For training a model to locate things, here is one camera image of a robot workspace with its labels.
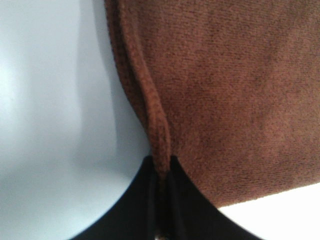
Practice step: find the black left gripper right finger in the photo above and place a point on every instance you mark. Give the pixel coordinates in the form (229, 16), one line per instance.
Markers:
(192, 216)

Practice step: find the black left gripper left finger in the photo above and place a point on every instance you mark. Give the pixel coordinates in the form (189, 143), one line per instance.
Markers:
(133, 216)

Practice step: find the brown terry towel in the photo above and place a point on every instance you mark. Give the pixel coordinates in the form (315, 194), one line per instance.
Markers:
(230, 87)

